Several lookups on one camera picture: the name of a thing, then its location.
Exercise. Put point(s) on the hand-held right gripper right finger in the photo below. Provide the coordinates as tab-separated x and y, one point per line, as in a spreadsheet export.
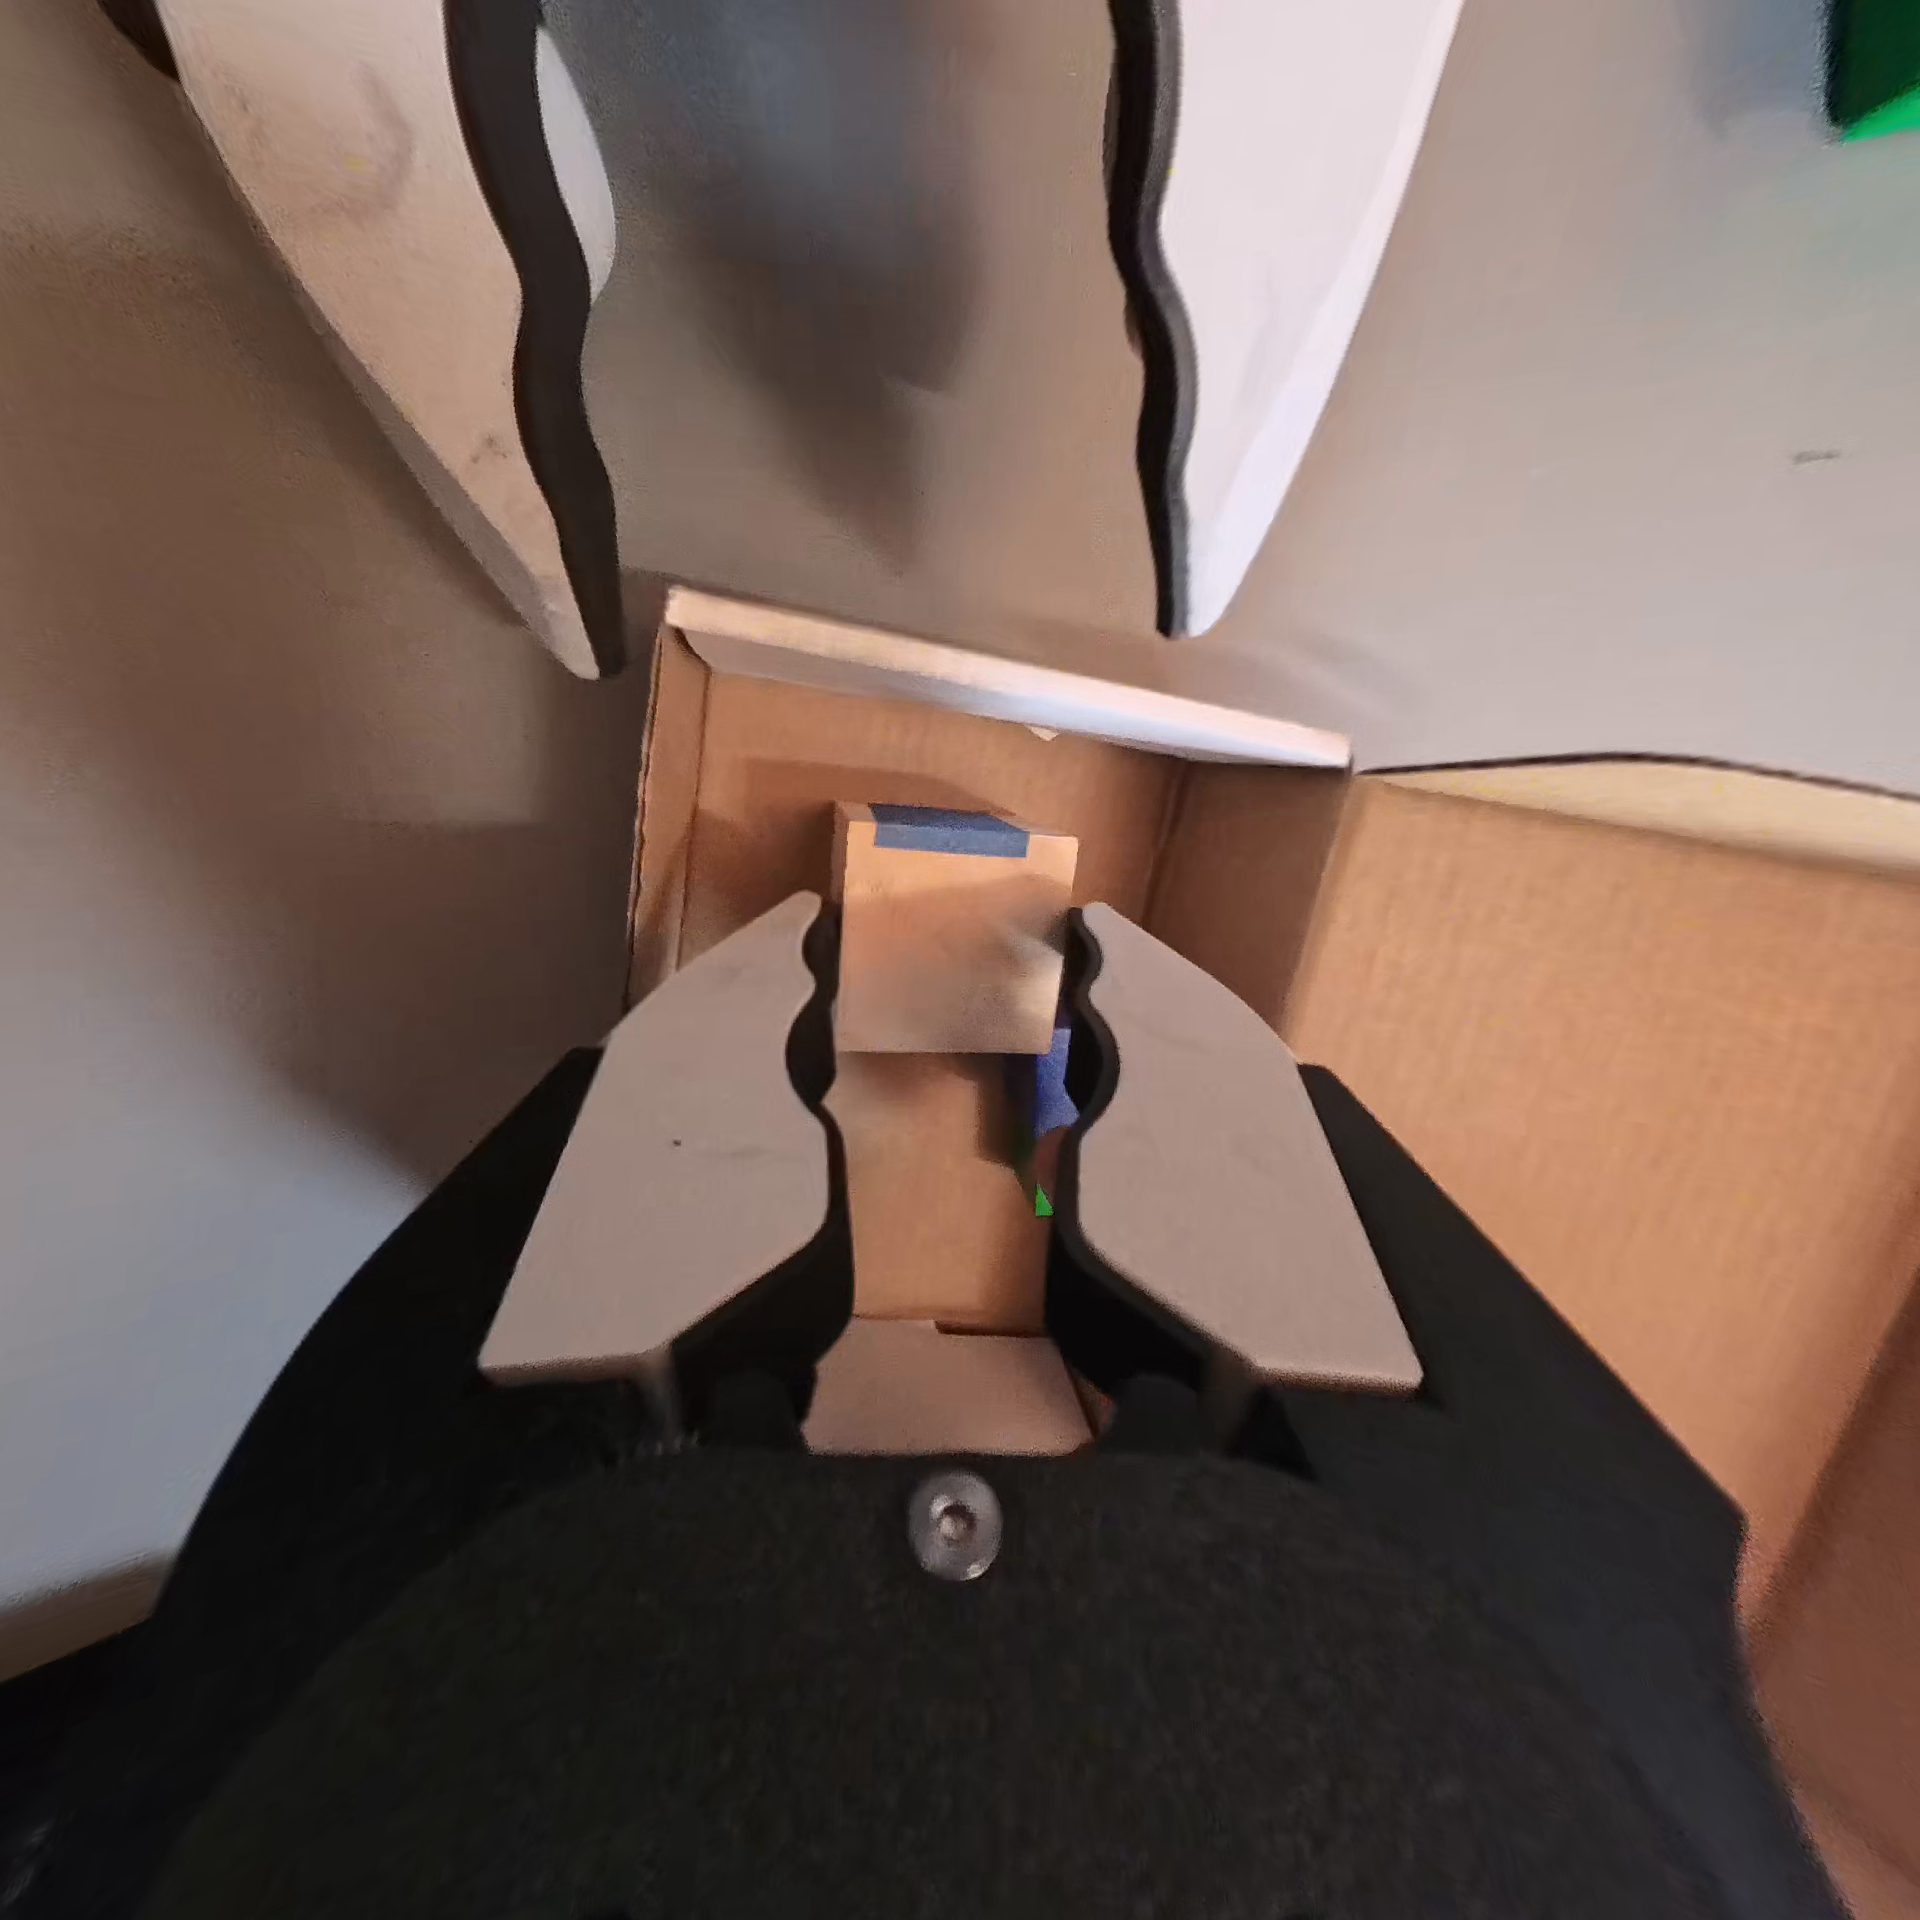
1230	1201

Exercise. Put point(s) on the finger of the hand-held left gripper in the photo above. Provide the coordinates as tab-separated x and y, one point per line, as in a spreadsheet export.
1291	224
359	224

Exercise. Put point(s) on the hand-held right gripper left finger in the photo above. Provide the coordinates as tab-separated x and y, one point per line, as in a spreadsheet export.
676	1184

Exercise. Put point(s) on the small blue cube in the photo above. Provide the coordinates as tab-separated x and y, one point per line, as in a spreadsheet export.
1051	1096

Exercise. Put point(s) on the white cardboard box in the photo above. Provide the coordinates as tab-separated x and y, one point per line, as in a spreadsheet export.
1576	973

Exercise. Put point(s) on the grey desk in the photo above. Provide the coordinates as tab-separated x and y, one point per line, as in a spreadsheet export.
224	750

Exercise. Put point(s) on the green plastic bin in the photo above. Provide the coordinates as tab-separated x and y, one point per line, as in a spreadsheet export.
1883	76

